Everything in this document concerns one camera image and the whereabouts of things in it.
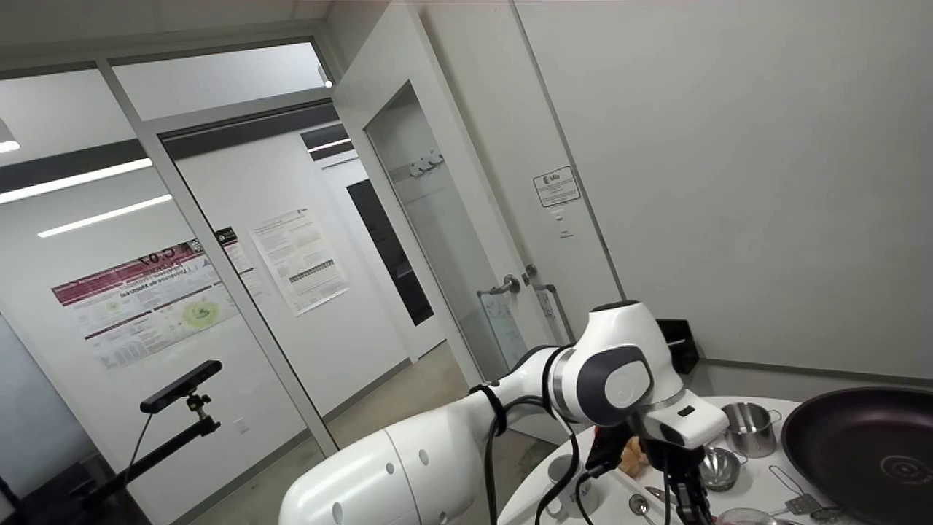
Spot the steel door handle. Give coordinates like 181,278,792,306
478,273,527,300

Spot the black stereo camera bar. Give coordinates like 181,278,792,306
136,357,228,416

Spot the small steel bowl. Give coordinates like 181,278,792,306
697,444,747,497

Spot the small steel pot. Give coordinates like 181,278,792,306
723,400,780,462

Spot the steel spatula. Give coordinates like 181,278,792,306
769,462,831,520

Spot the white glass-panel door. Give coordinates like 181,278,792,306
331,0,623,392

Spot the black wall marker holder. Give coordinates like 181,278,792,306
653,316,703,380

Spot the white paper notice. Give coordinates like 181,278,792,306
250,208,352,317

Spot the black frying pan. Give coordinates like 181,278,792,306
777,386,933,525

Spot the black camera boom stand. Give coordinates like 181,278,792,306
91,392,223,507

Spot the small white wall sign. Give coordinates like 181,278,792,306
529,164,586,212

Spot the poster with red header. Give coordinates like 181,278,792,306
50,237,238,374

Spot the steel wire-handled ladle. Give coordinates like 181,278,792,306
626,489,662,525

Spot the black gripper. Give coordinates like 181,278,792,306
633,432,718,525

